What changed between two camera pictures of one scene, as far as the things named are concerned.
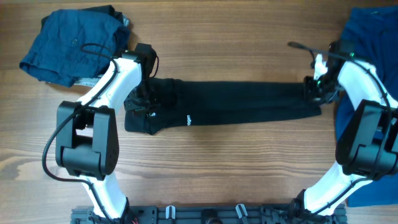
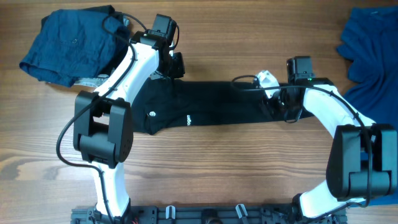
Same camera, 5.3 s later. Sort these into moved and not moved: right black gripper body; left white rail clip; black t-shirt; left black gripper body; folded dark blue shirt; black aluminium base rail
Moved: right black gripper body; left black gripper body
Not moved: black t-shirt; black aluminium base rail; left white rail clip; folded dark blue shirt
